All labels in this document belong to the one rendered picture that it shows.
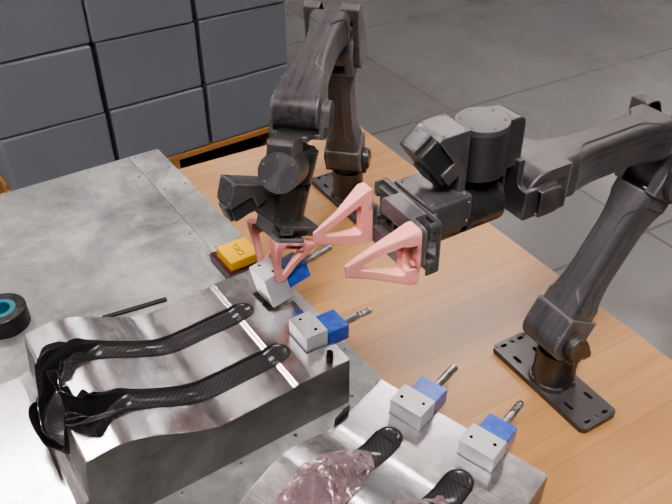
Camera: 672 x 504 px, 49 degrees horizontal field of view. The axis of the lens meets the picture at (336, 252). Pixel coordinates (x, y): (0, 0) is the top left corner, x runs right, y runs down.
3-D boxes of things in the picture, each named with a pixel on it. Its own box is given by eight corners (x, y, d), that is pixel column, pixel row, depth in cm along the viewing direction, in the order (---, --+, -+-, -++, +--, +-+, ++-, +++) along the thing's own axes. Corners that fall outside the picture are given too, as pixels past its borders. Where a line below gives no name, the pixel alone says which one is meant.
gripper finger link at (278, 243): (266, 289, 107) (280, 230, 104) (244, 269, 112) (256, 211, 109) (305, 288, 111) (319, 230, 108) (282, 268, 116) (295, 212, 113)
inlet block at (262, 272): (326, 253, 120) (318, 226, 117) (342, 265, 116) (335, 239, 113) (258, 293, 116) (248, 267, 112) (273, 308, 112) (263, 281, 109)
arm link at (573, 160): (537, 181, 77) (726, 110, 89) (482, 146, 83) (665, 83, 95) (521, 272, 85) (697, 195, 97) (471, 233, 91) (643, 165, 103)
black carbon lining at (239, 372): (245, 308, 116) (241, 260, 110) (299, 370, 105) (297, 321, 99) (20, 402, 100) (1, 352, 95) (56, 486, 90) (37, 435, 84)
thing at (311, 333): (361, 313, 116) (362, 287, 112) (380, 332, 112) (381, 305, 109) (289, 345, 110) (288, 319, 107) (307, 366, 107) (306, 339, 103)
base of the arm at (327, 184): (359, 193, 141) (389, 183, 144) (308, 149, 155) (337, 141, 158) (358, 227, 146) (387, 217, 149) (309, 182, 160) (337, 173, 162)
